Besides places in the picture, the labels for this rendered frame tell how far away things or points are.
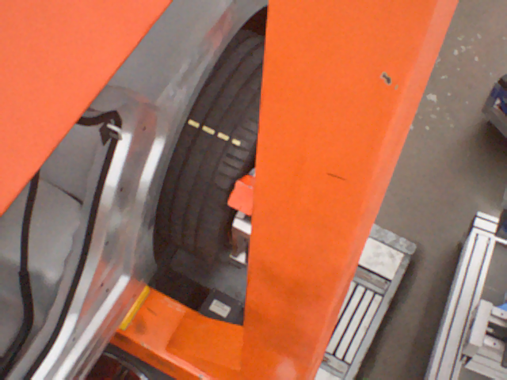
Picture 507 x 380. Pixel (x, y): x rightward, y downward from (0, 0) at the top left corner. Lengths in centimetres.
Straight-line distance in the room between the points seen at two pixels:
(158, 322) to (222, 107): 65
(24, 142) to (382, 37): 58
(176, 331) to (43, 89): 206
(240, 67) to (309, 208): 103
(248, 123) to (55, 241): 56
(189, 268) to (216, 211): 82
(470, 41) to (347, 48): 304
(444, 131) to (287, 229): 237
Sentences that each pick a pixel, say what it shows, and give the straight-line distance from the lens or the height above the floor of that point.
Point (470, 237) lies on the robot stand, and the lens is 300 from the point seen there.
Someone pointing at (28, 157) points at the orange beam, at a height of 263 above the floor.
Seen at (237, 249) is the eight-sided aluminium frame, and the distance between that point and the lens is 218.
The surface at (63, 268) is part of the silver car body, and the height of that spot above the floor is 101.
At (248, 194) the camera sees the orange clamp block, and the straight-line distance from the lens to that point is 193.
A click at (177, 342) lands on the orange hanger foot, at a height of 71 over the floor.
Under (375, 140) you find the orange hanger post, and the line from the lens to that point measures 89.
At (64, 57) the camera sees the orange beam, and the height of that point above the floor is 265.
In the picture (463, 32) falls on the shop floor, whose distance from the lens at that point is 386.
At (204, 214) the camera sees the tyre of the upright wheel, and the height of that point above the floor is 100.
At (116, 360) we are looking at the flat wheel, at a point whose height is 50.
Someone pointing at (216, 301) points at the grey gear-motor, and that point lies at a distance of 255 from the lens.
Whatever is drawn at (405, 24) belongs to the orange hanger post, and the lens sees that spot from 74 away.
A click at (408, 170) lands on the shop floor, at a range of 335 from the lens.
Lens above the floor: 281
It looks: 61 degrees down
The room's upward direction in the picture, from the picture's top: 4 degrees clockwise
